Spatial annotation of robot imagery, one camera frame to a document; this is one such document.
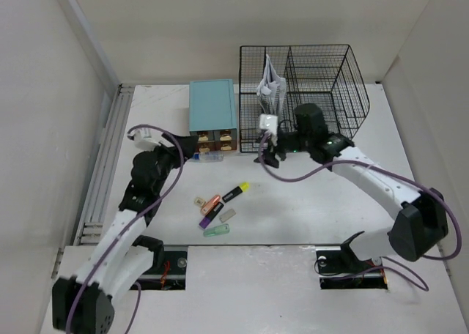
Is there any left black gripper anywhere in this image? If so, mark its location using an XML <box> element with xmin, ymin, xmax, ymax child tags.
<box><xmin>146</xmin><ymin>133</ymin><xmax>196</xmax><ymax>193</ymax></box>

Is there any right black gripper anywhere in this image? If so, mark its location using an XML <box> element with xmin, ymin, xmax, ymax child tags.
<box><xmin>253</xmin><ymin>129</ymin><xmax>311</xmax><ymax>169</ymax></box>

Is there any clear glue bottle blue cap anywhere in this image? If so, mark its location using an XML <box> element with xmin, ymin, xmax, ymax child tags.
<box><xmin>193</xmin><ymin>152</ymin><xmax>224</xmax><ymax>163</ymax></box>

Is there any yellow black highlighter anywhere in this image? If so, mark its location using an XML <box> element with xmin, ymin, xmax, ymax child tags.
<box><xmin>222</xmin><ymin>182</ymin><xmax>250</xmax><ymax>203</ymax></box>

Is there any white instruction booklet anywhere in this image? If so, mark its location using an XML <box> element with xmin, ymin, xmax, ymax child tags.
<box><xmin>256</xmin><ymin>54</ymin><xmax>287</xmax><ymax>118</ymax></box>

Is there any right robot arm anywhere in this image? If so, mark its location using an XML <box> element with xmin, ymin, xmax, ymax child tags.
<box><xmin>257</xmin><ymin>103</ymin><xmax>448</xmax><ymax>275</ymax></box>

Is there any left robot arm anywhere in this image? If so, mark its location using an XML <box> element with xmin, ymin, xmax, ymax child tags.
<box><xmin>51</xmin><ymin>131</ymin><xmax>198</xmax><ymax>333</ymax></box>

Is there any teal mini drawer cabinet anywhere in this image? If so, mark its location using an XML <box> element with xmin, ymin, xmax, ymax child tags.
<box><xmin>189</xmin><ymin>79</ymin><xmax>237</xmax><ymax>153</ymax></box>

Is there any grey white eraser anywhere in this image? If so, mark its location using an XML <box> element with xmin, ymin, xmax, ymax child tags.
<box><xmin>219</xmin><ymin>209</ymin><xmax>236</xmax><ymax>223</ymax></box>

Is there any purple black highlighter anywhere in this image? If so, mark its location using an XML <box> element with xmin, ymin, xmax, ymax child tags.
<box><xmin>199</xmin><ymin>202</ymin><xmax>224</xmax><ymax>229</ymax></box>

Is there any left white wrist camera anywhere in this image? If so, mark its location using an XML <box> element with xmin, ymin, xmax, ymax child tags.
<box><xmin>127</xmin><ymin>127</ymin><xmax>158</xmax><ymax>152</ymax></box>

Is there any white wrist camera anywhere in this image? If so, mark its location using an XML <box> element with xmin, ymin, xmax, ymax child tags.
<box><xmin>259</xmin><ymin>114</ymin><xmax>278</xmax><ymax>146</ymax></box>
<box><xmin>127</xmin><ymin>127</ymin><xmax>158</xmax><ymax>152</ymax></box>

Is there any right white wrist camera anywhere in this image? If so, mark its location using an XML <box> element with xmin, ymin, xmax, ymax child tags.
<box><xmin>259</xmin><ymin>114</ymin><xmax>278</xmax><ymax>146</ymax></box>

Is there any black wire mesh organizer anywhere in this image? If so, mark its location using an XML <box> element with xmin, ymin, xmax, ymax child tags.
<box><xmin>238</xmin><ymin>44</ymin><xmax>370</xmax><ymax>153</ymax></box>

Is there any aluminium rail frame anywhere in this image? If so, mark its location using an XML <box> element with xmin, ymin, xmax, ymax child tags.
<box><xmin>51</xmin><ymin>83</ymin><xmax>135</xmax><ymax>276</ymax></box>

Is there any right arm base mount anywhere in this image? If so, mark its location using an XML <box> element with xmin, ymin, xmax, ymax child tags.
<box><xmin>314</xmin><ymin>248</ymin><xmax>388</xmax><ymax>290</ymax></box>

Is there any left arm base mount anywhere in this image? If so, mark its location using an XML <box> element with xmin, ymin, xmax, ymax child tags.
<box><xmin>137</xmin><ymin>248</ymin><xmax>188</xmax><ymax>291</ymax></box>

